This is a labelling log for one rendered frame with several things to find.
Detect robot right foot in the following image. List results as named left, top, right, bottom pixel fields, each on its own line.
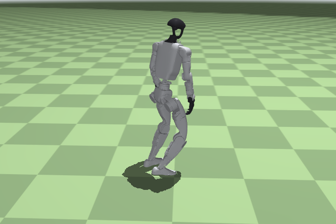
left=152, top=166, right=176, bottom=175

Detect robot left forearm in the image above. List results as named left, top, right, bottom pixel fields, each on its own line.
left=150, top=70, right=161, bottom=87

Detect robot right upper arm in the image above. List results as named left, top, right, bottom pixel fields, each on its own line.
left=179, top=46, right=192, bottom=81

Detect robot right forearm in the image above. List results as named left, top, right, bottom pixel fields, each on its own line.
left=184, top=72, right=195, bottom=101

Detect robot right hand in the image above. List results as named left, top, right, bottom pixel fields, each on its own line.
left=186, top=97, right=195, bottom=115

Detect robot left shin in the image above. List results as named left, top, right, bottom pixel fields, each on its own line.
left=148, top=123, right=169, bottom=161

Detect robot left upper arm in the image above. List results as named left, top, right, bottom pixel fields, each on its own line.
left=150, top=42, right=160, bottom=72

